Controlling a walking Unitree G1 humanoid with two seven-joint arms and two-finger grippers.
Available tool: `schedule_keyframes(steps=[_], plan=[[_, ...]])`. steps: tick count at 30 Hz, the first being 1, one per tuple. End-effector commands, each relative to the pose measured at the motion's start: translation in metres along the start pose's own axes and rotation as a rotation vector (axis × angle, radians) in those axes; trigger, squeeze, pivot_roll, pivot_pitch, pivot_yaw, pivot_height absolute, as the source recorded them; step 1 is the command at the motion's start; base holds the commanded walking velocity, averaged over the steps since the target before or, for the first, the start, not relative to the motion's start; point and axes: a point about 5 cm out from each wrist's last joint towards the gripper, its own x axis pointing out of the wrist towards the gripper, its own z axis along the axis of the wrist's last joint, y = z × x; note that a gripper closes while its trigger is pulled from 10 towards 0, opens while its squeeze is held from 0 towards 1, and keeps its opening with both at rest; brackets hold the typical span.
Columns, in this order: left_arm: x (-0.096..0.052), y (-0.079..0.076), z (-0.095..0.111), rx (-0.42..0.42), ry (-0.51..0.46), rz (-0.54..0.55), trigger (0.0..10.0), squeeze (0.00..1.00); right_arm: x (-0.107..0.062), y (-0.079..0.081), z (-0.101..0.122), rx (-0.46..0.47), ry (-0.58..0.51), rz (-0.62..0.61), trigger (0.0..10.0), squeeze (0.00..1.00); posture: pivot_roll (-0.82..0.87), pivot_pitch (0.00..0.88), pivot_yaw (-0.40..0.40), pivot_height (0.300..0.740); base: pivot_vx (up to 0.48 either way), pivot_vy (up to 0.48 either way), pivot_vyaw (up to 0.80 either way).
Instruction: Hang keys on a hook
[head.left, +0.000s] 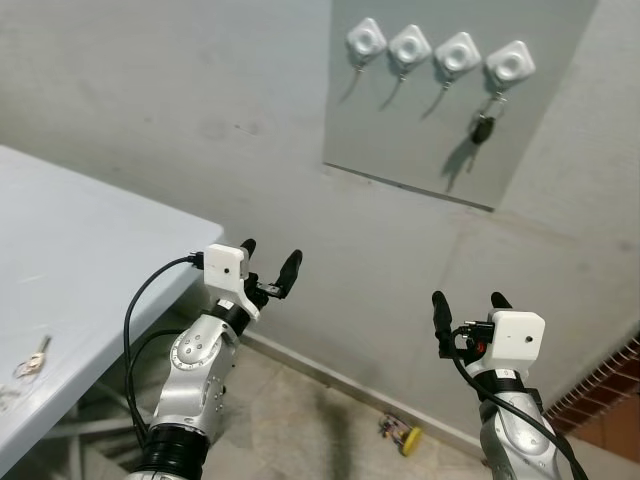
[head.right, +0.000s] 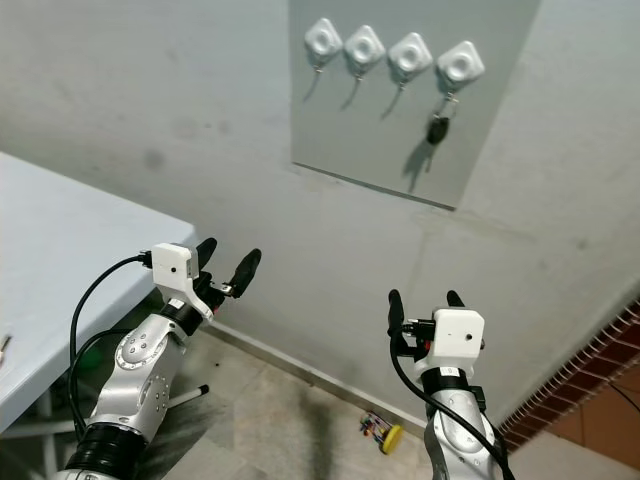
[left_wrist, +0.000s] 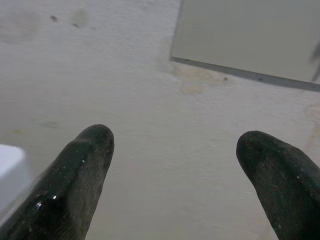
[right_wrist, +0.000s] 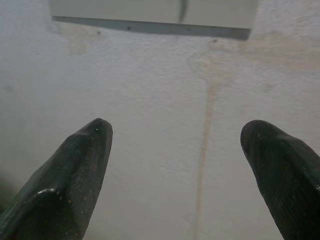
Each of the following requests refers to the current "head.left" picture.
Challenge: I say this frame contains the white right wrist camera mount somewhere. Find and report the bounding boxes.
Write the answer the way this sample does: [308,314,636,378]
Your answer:
[486,309,547,379]

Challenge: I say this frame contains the white square wall hook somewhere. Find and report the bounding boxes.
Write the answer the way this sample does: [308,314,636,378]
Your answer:
[387,24,433,81]
[345,17,388,71]
[484,40,536,98]
[433,32,483,89]

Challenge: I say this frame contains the white table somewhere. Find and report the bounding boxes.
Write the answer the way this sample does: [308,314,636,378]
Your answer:
[0,145,224,471]

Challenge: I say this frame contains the red brick ledge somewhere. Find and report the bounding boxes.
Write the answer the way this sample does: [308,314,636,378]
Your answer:
[545,335,640,436]

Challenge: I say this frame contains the small yellow wheeled toy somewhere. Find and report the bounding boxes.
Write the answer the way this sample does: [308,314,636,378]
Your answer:
[378,415,423,458]

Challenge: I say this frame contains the grey wall board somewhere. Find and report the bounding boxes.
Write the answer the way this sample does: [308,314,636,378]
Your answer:
[322,0,601,213]

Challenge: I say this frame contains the silver keys on ring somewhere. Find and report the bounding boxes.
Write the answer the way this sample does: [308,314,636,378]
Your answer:
[0,334,53,411]

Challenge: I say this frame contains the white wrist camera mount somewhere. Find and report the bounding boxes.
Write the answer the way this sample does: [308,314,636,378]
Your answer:
[203,243,263,323]
[486,309,547,379]

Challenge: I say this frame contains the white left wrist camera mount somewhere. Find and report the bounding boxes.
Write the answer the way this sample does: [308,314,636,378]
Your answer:
[203,243,263,323]

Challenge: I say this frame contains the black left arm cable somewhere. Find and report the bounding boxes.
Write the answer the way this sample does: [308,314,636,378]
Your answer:
[122,254,207,449]
[124,328,193,441]

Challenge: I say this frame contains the black fob key with ring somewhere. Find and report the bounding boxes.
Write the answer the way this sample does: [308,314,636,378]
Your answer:
[470,90,509,147]

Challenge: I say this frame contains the grey metal table frame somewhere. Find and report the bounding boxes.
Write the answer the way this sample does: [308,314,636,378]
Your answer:
[40,405,146,480]

